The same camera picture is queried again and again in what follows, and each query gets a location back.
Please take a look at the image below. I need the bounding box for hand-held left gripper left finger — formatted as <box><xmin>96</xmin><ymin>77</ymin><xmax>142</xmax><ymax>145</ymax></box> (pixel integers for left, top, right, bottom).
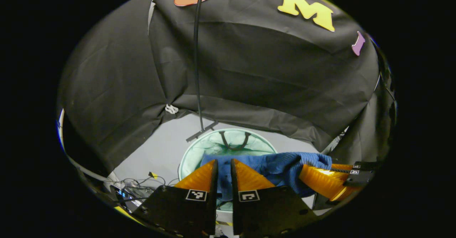
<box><xmin>140</xmin><ymin>159</ymin><xmax>219</xmax><ymax>238</ymax></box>

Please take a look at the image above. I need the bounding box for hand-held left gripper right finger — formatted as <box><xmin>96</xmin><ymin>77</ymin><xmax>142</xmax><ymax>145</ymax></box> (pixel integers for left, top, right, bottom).
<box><xmin>230</xmin><ymin>159</ymin><xmax>318</xmax><ymax>238</ymax></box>

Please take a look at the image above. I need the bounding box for blue shirt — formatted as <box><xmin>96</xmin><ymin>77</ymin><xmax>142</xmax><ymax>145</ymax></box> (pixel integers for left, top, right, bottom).
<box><xmin>200</xmin><ymin>152</ymin><xmax>332</xmax><ymax>203</ymax></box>

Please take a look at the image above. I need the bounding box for green mesh laundry hamper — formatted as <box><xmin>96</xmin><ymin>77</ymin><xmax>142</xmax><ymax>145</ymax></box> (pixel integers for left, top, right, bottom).
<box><xmin>178</xmin><ymin>128</ymin><xmax>278</xmax><ymax>213</ymax></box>

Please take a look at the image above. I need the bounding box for black clothes rack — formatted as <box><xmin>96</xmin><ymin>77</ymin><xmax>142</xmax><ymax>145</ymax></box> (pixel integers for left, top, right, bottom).
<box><xmin>185</xmin><ymin>0</ymin><xmax>218</xmax><ymax>143</ymax></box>

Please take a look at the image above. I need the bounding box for black device with blue lights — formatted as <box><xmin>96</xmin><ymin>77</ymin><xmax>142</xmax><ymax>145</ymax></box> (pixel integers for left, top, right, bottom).
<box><xmin>110</xmin><ymin>185</ymin><xmax>144</xmax><ymax>213</ymax></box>

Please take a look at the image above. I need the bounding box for black backdrop cloth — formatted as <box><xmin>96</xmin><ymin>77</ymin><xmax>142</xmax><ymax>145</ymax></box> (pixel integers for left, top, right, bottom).
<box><xmin>57</xmin><ymin>0</ymin><xmax>398</xmax><ymax>178</ymax></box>

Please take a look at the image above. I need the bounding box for tangle of black cables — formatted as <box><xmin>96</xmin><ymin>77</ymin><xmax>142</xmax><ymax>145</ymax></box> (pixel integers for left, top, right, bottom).
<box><xmin>116</xmin><ymin>172</ymin><xmax>179</xmax><ymax>197</ymax></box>

